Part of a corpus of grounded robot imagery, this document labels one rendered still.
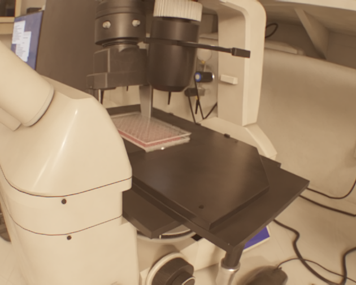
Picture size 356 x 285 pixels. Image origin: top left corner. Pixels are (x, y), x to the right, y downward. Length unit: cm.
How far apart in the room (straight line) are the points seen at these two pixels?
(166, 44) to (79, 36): 42
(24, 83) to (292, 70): 77
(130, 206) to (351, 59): 83
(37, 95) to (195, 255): 33
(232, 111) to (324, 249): 36
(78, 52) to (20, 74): 51
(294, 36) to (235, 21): 55
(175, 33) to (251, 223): 24
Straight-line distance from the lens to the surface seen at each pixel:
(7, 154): 29
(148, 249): 41
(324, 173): 88
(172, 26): 36
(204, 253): 46
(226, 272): 42
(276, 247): 58
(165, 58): 37
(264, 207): 32
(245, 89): 51
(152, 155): 37
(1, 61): 24
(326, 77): 84
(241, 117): 53
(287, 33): 104
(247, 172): 36
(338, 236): 70
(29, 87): 24
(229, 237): 26
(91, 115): 23
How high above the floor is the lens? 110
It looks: 20 degrees down
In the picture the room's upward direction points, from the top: 7 degrees clockwise
